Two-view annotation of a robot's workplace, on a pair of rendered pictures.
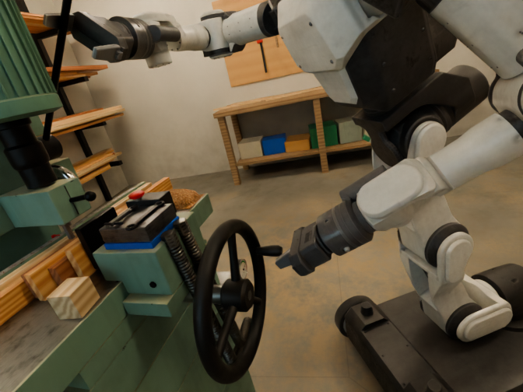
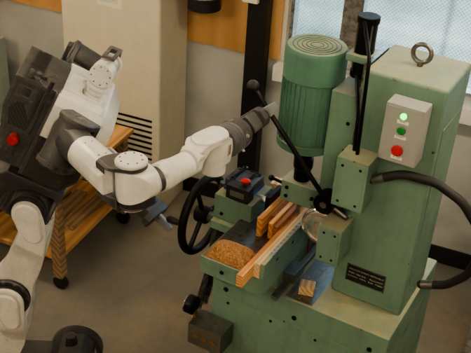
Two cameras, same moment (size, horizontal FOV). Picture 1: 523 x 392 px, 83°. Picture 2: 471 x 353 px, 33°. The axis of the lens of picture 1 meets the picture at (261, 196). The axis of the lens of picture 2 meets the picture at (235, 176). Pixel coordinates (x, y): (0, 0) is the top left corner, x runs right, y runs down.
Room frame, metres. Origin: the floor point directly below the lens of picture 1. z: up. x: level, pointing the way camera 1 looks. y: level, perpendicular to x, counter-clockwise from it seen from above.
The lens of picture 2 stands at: (2.63, 0.49, 2.33)
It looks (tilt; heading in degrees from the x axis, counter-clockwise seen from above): 32 degrees down; 188
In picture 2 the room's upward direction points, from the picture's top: 4 degrees clockwise
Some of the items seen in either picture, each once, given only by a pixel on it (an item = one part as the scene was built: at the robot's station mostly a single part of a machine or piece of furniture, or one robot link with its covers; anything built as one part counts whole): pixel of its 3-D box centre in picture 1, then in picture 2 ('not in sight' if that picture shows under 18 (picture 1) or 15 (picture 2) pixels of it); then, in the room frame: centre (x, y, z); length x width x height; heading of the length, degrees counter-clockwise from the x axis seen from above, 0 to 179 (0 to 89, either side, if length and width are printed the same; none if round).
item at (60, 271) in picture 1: (90, 253); (284, 211); (0.54, 0.36, 0.92); 0.16 x 0.02 x 0.05; 160
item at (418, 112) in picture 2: not in sight; (404, 131); (0.81, 0.66, 1.40); 0.10 x 0.06 x 0.16; 70
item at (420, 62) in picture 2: not in sight; (422, 54); (0.67, 0.68, 1.55); 0.06 x 0.02 x 0.07; 70
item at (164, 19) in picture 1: (159, 34); (205, 150); (0.92, 0.17, 1.32); 0.13 x 0.07 x 0.09; 148
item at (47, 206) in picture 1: (48, 205); (305, 193); (0.58, 0.42, 1.03); 0.14 x 0.07 x 0.09; 70
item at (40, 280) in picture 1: (87, 247); (287, 213); (0.55, 0.37, 0.93); 0.24 x 0.01 x 0.06; 160
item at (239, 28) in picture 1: (236, 29); (109, 171); (1.05, -0.04, 1.31); 0.22 x 0.12 x 0.13; 46
